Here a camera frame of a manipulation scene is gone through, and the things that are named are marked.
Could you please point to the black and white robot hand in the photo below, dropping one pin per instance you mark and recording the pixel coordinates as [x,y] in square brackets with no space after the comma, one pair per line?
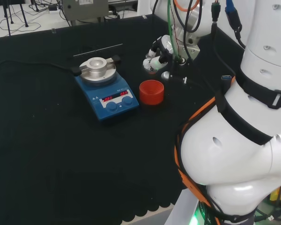
[166,45]

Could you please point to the clear round-bottom flask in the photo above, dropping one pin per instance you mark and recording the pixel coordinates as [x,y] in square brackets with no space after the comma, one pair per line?
[152,70]

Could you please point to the heater with blue base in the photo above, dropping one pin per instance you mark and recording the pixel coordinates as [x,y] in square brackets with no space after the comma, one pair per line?
[117,93]

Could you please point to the clear glass rod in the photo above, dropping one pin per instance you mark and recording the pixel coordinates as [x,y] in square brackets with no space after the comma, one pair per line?
[98,49]

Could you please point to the grey metal box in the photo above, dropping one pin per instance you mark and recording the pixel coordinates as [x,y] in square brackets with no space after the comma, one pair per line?
[84,9]

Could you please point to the black bench cloth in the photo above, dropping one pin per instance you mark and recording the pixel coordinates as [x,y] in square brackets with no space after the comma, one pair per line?
[61,152]

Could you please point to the black tripod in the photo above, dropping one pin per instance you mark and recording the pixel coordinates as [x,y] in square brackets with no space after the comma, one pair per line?
[8,16]

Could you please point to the yellow stop button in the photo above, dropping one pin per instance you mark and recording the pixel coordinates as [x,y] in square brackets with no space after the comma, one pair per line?
[279,194]

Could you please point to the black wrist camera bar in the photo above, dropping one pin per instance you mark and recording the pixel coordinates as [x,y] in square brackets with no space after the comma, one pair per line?
[178,79]

